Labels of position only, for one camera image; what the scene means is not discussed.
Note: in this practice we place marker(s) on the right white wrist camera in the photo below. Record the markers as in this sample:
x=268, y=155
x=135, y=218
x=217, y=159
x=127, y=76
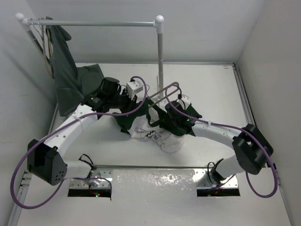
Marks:
x=184, y=102

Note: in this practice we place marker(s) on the white and silver clothes rack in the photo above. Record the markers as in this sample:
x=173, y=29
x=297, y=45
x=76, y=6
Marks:
x=158, y=24

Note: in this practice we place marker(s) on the wooden clothes hanger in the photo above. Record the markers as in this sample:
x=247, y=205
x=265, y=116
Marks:
x=162, y=94

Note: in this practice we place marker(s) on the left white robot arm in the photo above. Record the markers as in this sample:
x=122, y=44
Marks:
x=45, y=159

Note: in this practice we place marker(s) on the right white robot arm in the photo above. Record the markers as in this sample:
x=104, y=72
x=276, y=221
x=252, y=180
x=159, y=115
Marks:
x=251, y=149

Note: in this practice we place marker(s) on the grey t-shirt on hanger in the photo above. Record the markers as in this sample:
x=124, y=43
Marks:
x=72, y=83

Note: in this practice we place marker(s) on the wooden hanger under grey shirt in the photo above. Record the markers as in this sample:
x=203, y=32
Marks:
x=47, y=50

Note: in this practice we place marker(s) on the green and white t-shirt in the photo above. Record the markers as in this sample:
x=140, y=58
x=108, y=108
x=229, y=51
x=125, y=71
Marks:
x=147, y=124

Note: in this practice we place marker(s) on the spare wire hanger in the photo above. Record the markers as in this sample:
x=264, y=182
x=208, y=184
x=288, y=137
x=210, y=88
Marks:
x=31, y=20

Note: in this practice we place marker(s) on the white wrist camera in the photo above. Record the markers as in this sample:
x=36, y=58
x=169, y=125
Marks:
x=133, y=87
x=184, y=102

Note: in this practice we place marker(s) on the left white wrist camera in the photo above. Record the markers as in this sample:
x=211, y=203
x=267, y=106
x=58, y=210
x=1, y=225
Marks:
x=133, y=87

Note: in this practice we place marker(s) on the white foam front panel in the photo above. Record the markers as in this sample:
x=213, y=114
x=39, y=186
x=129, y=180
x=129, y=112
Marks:
x=158, y=198

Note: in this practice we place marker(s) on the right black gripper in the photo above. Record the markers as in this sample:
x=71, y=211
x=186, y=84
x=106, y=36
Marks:
x=167, y=120

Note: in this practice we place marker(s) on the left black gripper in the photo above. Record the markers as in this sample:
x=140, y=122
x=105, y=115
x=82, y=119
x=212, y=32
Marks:
x=130, y=104

